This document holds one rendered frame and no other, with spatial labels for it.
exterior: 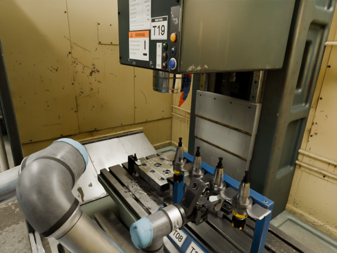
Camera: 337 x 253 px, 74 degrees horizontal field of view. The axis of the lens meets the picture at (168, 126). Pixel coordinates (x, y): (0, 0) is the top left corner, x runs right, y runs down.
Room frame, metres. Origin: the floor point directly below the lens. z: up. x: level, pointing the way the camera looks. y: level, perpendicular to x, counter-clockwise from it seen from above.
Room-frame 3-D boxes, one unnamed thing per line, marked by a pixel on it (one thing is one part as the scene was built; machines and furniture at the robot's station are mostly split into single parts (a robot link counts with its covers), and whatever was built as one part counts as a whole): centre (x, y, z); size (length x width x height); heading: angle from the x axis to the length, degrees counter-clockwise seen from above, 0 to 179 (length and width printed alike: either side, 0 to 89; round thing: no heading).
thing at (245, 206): (0.63, -0.25, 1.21); 0.06 x 0.06 x 0.03
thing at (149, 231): (0.54, 0.04, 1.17); 0.11 x 0.08 x 0.09; 127
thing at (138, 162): (1.29, 0.21, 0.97); 0.13 x 0.03 x 0.15; 37
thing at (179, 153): (0.89, -0.05, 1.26); 0.04 x 0.04 x 0.07
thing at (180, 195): (0.97, -0.06, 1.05); 0.10 x 0.05 x 0.30; 127
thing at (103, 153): (1.65, 0.41, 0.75); 0.89 x 0.67 x 0.26; 127
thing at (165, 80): (1.12, 0.01, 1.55); 0.16 x 0.16 x 0.12
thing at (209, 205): (0.65, -0.15, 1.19); 0.09 x 0.05 x 0.02; 112
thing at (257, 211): (0.58, -0.29, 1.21); 0.07 x 0.05 x 0.01; 127
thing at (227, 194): (0.67, -0.22, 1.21); 0.07 x 0.05 x 0.01; 127
